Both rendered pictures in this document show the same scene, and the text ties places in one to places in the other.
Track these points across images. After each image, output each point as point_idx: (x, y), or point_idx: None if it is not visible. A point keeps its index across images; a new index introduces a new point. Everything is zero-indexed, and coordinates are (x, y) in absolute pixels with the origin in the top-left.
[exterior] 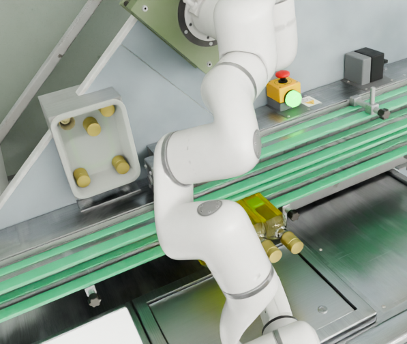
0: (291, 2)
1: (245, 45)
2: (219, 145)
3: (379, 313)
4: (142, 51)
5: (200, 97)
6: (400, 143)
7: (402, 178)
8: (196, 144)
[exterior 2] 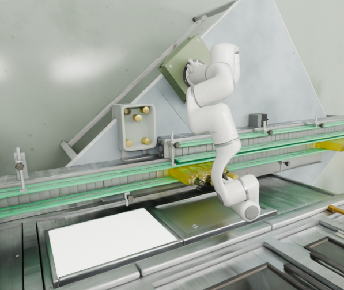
0: (238, 55)
1: (224, 59)
2: (219, 79)
3: (277, 214)
4: (163, 90)
5: (185, 118)
6: (276, 157)
7: (278, 175)
8: (208, 82)
